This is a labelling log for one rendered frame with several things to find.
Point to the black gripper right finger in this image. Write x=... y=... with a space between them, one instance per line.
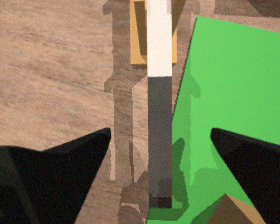
x=255 y=164

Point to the green flat mat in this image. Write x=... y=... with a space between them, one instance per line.
x=231 y=81

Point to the tan cube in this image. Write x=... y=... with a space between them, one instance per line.
x=232 y=211

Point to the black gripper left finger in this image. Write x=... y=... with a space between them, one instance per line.
x=53 y=184

